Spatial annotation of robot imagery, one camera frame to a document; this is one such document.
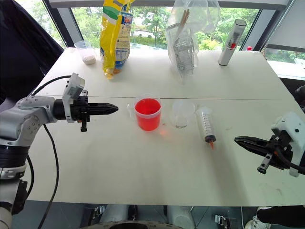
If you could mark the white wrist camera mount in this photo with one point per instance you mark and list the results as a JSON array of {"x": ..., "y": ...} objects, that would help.
[
  {"x": 291, "y": 126},
  {"x": 72, "y": 87}
]

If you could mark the dark trouser leg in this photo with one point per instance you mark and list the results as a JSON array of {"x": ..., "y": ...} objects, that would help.
[{"x": 283, "y": 213}]

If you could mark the metal table leg bracket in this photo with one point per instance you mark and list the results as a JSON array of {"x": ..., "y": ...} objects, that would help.
[
  {"x": 98, "y": 211},
  {"x": 221, "y": 220}
]

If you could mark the silver robot leg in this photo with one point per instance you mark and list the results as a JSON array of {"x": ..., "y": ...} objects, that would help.
[
  {"x": 179, "y": 215},
  {"x": 114, "y": 214}
]

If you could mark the dark rounded robot base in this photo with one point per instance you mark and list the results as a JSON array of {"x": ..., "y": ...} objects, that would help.
[{"x": 126, "y": 225}]

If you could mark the large cup with red liquid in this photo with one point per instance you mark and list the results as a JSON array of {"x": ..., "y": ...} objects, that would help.
[{"x": 147, "y": 115}]

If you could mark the clear cup with white powder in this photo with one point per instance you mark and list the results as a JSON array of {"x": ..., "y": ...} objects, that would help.
[{"x": 87, "y": 53}]

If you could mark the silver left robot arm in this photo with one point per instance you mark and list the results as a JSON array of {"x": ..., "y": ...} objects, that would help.
[{"x": 22, "y": 119}]

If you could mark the yellow snack bag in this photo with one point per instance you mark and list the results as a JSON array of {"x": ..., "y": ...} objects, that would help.
[{"x": 116, "y": 40}]

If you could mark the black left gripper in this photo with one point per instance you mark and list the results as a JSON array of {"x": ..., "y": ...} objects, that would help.
[{"x": 79, "y": 109}]

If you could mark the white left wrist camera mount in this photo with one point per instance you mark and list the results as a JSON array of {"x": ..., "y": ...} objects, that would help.
[{"x": 72, "y": 87}]

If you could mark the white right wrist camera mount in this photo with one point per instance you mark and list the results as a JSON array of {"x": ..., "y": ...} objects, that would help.
[{"x": 291, "y": 126}]

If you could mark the person in dark clothing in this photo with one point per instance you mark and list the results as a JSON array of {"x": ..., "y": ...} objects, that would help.
[{"x": 21, "y": 47}]

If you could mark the red bottle cap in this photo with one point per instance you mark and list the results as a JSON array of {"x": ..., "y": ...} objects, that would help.
[{"x": 249, "y": 48}]

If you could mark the clear plastic bag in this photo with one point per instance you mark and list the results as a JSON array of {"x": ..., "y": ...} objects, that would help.
[{"x": 188, "y": 31}]

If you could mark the black chair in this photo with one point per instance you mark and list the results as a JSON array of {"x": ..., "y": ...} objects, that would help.
[{"x": 301, "y": 96}]

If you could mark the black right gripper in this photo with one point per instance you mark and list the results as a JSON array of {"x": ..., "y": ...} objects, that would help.
[{"x": 278, "y": 152}]

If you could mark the clear syringe with orange tip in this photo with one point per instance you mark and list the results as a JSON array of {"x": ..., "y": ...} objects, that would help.
[{"x": 205, "y": 124}]

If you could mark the wooden chopsticks pair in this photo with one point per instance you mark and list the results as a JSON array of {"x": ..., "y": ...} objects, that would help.
[{"x": 184, "y": 20}]

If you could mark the white sneaker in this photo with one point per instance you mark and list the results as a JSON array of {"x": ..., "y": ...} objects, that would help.
[{"x": 256, "y": 220}]

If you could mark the small clear plastic cup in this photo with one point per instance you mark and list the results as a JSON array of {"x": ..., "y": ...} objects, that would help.
[{"x": 182, "y": 114}]

